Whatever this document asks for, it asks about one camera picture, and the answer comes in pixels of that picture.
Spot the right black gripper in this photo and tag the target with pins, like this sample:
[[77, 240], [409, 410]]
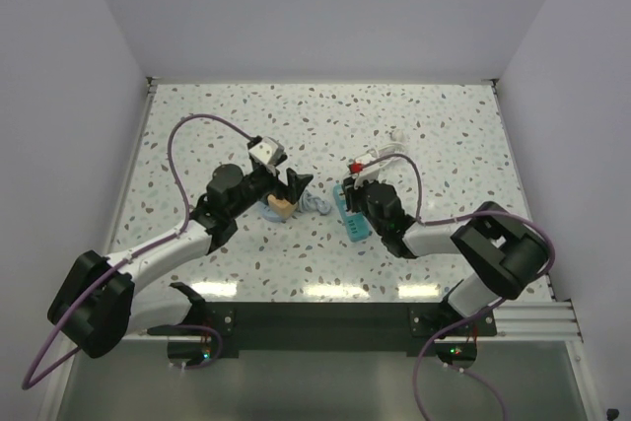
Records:
[[351, 191]]

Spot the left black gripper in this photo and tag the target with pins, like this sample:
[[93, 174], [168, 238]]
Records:
[[293, 187]]

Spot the beige cube socket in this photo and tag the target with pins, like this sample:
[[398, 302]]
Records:
[[281, 207]]

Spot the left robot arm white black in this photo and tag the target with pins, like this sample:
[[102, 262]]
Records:
[[93, 307]]

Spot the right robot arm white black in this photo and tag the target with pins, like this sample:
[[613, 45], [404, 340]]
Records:
[[506, 252]]

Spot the teal power strip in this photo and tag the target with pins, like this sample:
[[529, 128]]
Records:
[[355, 224]]

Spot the round light blue socket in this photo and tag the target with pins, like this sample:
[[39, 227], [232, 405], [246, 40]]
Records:
[[273, 215]]

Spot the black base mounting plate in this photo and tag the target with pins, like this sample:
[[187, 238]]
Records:
[[233, 328]]

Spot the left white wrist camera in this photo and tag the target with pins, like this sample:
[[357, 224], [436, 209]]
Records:
[[267, 152]]

